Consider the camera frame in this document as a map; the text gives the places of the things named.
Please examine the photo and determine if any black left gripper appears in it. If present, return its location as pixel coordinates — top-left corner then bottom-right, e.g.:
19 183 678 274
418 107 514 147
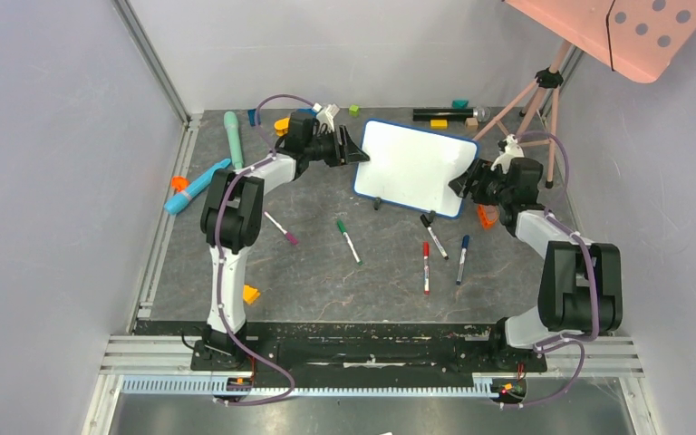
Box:
305 125 370 168

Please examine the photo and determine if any blue framed whiteboard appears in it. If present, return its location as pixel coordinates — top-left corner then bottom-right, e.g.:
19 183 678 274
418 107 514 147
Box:
353 119 479 218

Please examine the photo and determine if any red cap marker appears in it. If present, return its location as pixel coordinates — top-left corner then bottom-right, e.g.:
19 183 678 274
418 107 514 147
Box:
422 241 430 295

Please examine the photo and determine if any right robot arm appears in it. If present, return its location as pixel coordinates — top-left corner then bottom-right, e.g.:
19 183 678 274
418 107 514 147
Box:
449 157 624 370

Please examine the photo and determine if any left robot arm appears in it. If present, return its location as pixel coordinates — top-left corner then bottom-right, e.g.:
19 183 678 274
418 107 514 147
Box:
191 111 370 371

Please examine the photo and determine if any orange window toy block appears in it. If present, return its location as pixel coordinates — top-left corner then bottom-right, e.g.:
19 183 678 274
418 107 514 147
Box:
477 205 499 230

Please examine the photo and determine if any black cap marker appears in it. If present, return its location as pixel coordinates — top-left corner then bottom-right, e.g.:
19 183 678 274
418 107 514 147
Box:
420 214 449 260

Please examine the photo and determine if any blue cap marker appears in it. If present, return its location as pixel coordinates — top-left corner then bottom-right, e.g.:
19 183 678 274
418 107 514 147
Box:
456 235 470 285

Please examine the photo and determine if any wooden cube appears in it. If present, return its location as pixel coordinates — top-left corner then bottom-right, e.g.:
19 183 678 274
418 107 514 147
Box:
464 118 479 131

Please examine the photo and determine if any yellow small block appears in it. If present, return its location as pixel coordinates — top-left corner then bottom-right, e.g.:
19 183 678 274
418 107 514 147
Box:
430 120 449 130

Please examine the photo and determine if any blue toy car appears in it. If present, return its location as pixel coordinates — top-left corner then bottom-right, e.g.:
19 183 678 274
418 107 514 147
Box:
297 108 320 116

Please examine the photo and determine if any green cap marker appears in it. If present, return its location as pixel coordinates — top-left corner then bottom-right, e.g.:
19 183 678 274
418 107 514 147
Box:
336 219 363 266

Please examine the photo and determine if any black tube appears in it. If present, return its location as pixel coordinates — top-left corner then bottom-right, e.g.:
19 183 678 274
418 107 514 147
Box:
412 108 477 121

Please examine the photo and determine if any clear ball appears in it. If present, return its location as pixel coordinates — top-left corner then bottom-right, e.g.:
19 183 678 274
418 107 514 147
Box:
473 106 492 122

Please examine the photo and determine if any yellow oval toy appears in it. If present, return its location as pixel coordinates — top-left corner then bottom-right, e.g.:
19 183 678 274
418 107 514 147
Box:
274 117 290 137

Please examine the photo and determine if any teal block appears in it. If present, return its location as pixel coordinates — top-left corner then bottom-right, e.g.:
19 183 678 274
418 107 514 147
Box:
451 100 469 109

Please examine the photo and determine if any pink tripod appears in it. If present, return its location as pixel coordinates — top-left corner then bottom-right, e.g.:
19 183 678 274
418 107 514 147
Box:
474 40 573 189

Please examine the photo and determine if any purple cap marker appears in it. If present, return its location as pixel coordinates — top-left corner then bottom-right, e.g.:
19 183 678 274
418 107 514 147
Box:
264 210 298 246

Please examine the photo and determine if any large mint toy marker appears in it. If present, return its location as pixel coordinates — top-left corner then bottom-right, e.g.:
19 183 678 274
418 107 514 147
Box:
223 111 245 169

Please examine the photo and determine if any yellow toy block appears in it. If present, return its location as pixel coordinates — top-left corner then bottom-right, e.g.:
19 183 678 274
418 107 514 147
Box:
243 285 261 305

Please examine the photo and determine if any orange toy piece left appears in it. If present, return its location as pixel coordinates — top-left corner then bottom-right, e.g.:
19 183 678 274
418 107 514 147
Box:
170 176 190 192

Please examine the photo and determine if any large blue toy marker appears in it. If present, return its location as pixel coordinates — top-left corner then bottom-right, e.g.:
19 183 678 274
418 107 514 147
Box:
163 159 231 216

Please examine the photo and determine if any pink perforated panel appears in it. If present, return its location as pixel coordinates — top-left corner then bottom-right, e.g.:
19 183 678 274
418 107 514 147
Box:
507 0 696 83

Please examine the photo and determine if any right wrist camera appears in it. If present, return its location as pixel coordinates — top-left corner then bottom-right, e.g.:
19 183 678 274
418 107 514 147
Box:
490 134 525 174

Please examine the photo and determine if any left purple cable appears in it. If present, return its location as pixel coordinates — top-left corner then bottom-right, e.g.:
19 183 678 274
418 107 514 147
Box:
212 93 331 408

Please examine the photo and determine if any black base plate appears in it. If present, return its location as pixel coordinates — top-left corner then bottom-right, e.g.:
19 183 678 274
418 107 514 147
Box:
133 321 547 390

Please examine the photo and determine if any aluminium rail frame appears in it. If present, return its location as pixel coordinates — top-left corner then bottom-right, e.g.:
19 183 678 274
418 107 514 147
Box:
81 0 662 435

